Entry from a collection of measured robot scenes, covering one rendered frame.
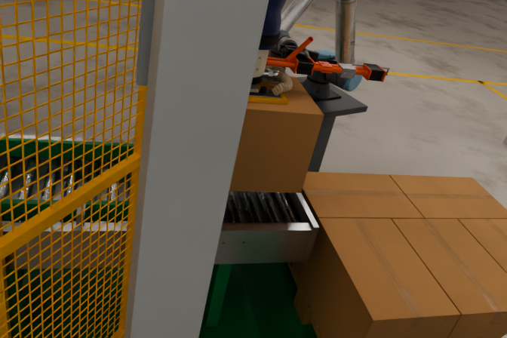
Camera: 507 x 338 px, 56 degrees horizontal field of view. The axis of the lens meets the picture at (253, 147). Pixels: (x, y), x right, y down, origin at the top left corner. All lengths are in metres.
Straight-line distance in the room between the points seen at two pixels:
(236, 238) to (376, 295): 0.60
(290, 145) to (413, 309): 0.81
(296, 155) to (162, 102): 1.30
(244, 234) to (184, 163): 1.20
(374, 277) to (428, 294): 0.22
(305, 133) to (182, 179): 1.17
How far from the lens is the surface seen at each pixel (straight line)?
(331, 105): 3.01
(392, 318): 1.97
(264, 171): 2.04
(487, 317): 2.27
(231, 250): 2.08
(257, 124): 1.91
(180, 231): 0.96
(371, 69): 2.20
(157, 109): 0.80
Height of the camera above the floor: 1.86
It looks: 29 degrees down
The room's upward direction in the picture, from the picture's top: 13 degrees clockwise
